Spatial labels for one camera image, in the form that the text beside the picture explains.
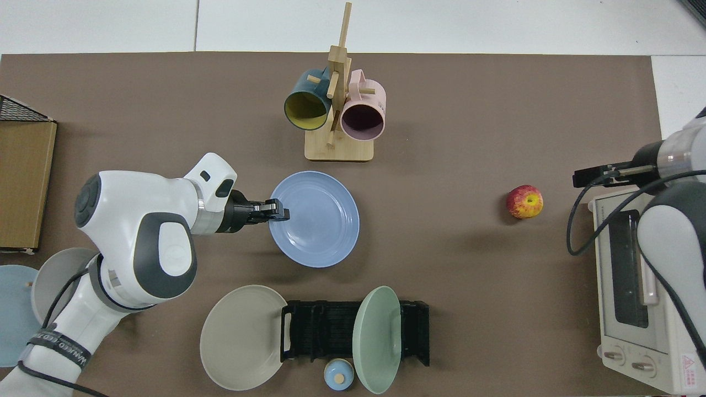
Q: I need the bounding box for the red yellow apple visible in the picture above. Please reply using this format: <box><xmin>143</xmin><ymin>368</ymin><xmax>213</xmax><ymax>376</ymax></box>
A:
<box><xmin>506</xmin><ymin>185</ymin><xmax>544</xmax><ymax>219</ymax></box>

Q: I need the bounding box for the beige plate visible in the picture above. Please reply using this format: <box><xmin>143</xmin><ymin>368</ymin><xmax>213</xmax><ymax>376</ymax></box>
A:
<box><xmin>200</xmin><ymin>285</ymin><xmax>290</xmax><ymax>391</ymax></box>

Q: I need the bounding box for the black dish rack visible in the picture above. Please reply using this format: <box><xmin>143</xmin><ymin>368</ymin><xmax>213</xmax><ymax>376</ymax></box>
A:
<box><xmin>280</xmin><ymin>301</ymin><xmax>430</xmax><ymax>367</ymax></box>

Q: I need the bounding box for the green plate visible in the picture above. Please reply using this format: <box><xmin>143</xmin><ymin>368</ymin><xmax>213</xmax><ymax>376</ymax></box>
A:
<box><xmin>352</xmin><ymin>286</ymin><xmax>402</xmax><ymax>395</ymax></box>

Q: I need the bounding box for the grey plate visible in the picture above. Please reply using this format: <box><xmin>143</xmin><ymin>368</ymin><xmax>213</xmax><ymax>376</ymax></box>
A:
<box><xmin>30</xmin><ymin>248</ymin><xmax>100</xmax><ymax>326</ymax></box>

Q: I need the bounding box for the light blue plate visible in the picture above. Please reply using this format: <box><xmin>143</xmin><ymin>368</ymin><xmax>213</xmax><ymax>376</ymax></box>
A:
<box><xmin>0</xmin><ymin>265</ymin><xmax>42</xmax><ymax>368</ymax></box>

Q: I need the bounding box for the wooden cup stand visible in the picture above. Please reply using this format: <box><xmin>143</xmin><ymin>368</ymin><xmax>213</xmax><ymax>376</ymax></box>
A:
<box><xmin>304</xmin><ymin>2</ymin><xmax>376</xmax><ymax>162</ymax></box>

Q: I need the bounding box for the dark blue cup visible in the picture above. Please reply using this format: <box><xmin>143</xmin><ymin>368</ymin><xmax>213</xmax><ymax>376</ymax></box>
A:
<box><xmin>284</xmin><ymin>68</ymin><xmax>333</xmax><ymax>131</ymax></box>

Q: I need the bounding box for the pink cup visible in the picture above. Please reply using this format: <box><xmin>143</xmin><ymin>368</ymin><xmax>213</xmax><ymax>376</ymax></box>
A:
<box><xmin>340</xmin><ymin>69</ymin><xmax>386</xmax><ymax>142</ymax></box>

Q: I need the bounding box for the pale toaster oven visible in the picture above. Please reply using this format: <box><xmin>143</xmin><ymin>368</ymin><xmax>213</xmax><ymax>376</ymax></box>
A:
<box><xmin>587</xmin><ymin>185</ymin><xmax>706</xmax><ymax>395</ymax></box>

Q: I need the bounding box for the brown table cloth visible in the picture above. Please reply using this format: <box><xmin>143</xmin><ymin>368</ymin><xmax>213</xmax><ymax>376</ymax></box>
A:
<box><xmin>0</xmin><ymin>52</ymin><xmax>668</xmax><ymax>397</ymax></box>

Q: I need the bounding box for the small blue round thing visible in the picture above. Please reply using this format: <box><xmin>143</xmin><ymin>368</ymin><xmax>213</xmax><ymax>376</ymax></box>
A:
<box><xmin>324</xmin><ymin>358</ymin><xmax>355</xmax><ymax>391</ymax></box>

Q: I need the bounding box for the wire basket with wooden floor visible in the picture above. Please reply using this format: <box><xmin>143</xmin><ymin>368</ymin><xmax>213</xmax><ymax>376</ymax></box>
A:
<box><xmin>0</xmin><ymin>94</ymin><xmax>57</xmax><ymax>254</ymax></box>

